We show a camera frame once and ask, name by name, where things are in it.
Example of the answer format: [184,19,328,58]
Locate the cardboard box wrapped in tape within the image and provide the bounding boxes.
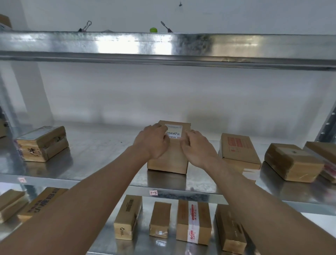
[264,143,325,183]

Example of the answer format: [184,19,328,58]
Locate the person's left hand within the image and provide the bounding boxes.
[132,123,171,160]

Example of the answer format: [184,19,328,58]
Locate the cardboard box, red-white tape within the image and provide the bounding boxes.
[176,199,212,246]

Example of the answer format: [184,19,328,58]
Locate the taped cardboard box, grey label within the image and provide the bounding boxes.
[14,126,69,163]

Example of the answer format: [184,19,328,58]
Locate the cardboard box on rack top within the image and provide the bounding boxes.
[0,14,13,29]

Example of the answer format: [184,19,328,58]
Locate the brown cardboard box, dark print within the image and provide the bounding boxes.
[215,204,248,255]

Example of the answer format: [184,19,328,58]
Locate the cardboard box with clear tape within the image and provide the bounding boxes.
[303,141,336,184]

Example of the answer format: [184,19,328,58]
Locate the person's left forearm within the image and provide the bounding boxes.
[0,144,155,255]

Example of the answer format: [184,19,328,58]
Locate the galvanised metal shelf rack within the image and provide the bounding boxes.
[0,31,336,255]

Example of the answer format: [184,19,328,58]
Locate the small plain cardboard box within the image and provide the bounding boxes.
[149,201,172,239]

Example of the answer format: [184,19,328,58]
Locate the cardboard box with white label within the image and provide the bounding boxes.
[147,120,191,175]

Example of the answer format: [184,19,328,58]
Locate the person's right forearm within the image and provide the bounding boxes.
[202,155,336,255]

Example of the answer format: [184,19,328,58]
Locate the plain flat cardboard box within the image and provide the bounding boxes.
[0,189,29,224]

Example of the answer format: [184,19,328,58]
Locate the cardboard box with black lettering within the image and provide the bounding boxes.
[17,187,69,223]

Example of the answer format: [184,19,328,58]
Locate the flat cardboard box, red print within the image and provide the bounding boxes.
[219,133,262,174]

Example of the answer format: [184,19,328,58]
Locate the long cardboard box, black print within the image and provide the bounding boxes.
[114,195,143,241]

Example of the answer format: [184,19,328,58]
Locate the person's right hand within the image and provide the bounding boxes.
[180,129,220,169]

